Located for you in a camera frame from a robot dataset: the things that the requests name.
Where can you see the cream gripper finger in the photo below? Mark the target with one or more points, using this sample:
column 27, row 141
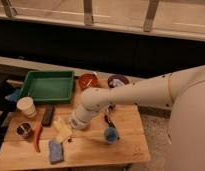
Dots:
column 64, row 132

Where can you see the blue sponge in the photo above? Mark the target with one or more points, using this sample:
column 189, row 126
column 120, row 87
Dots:
column 55, row 152

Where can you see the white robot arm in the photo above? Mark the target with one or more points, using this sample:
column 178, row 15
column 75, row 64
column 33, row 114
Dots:
column 183, row 92

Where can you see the white paper cup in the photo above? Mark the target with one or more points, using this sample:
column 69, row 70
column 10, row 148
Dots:
column 26, row 106

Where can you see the blue plastic cup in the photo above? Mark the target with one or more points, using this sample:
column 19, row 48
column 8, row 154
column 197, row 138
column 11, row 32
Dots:
column 111, row 135

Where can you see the black rectangular block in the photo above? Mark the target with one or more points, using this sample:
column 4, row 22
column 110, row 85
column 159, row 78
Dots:
column 47, row 118

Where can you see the red chili pepper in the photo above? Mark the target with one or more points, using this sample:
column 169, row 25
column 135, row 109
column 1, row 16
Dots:
column 36, row 137

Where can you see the metal tin can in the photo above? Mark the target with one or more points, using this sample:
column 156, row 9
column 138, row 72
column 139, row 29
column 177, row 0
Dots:
column 24, row 130

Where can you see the green plastic tray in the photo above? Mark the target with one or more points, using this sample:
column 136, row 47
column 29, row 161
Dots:
column 48, row 87

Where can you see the dark utensil on table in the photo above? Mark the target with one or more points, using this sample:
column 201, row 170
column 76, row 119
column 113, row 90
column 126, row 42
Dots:
column 107, row 117

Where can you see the orange bowl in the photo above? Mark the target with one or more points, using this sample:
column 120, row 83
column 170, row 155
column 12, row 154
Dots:
column 87, row 80

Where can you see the blue cloth at left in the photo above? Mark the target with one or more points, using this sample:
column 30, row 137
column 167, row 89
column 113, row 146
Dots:
column 13, row 97

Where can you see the purple bowl with cloth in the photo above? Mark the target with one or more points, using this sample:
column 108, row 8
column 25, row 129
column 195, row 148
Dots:
column 117, row 80

